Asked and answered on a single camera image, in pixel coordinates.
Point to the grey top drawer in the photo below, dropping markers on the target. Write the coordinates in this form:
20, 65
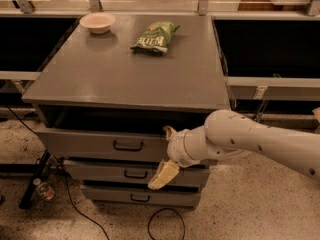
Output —
113, 138

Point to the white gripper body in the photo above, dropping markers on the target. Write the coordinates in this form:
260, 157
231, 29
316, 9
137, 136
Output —
177, 148

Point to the grey drawer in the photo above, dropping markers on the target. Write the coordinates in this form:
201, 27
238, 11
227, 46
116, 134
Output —
113, 138
131, 173
141, 196

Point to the beige bowl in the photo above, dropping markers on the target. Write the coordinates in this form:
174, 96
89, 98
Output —
97, 22

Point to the plastic bottle on floor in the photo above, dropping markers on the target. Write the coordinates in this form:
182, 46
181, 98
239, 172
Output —
43, 189

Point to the grey middle drawer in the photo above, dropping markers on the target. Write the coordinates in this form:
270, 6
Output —
131, 173

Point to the grey bottom drawer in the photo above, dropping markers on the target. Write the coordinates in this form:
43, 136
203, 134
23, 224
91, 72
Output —
141, 196

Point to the green chip bag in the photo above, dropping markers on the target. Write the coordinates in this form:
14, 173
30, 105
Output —
156, 37

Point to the grey drawer cabinet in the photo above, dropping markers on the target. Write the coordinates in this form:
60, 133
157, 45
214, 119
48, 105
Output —
101, 76

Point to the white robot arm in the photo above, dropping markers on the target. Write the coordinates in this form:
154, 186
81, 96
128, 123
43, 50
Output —
226, 133

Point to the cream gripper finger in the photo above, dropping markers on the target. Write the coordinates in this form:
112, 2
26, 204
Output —
167, 171
170, 132

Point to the black metal leg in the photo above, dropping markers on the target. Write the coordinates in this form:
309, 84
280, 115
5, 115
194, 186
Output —
26, 202

